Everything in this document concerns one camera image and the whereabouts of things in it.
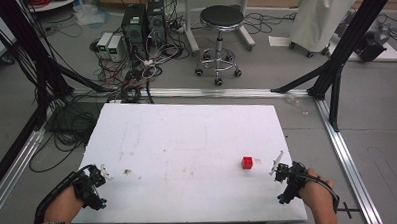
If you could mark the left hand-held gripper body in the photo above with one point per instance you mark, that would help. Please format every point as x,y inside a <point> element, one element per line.
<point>89,192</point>

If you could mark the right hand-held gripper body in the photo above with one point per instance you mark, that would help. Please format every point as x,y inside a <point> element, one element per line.
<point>290,184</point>

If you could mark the red cube block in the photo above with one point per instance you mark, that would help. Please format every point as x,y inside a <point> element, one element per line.
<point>247,162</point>

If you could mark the person's right hand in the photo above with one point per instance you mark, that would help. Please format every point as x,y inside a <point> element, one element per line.
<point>317,189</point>

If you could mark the person's left hand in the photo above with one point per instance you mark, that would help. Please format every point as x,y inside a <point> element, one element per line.
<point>62,205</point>

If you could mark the white paper sheet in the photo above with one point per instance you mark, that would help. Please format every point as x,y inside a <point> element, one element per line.
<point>279,41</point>

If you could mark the white bench power supply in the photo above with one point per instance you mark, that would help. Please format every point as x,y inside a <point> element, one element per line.
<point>115,48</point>
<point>104,42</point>

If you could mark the white desk leg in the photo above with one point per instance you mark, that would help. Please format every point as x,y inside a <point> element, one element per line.
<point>246,30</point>
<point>191,25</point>

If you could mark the white covered wheeled cart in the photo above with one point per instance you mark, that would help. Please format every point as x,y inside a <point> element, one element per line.
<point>320,17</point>

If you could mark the black computer tower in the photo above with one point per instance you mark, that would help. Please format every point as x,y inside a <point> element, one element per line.
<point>134,24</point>
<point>156,21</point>

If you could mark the black grey machine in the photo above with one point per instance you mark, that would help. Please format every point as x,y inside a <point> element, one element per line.
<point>374,41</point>

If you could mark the black round swivel stool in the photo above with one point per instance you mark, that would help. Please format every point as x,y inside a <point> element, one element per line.
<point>219,18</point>

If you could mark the clear plastic bag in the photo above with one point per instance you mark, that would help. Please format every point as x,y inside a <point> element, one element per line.
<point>89,14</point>

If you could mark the round white table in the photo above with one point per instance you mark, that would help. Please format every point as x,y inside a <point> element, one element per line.
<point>54,3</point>

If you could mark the aluminium floor rail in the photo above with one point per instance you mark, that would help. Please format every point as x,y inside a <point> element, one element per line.
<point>15,168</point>
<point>348,163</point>
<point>219,92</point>

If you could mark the black metal frame post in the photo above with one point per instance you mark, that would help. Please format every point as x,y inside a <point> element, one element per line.
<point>27,41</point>
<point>350,36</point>

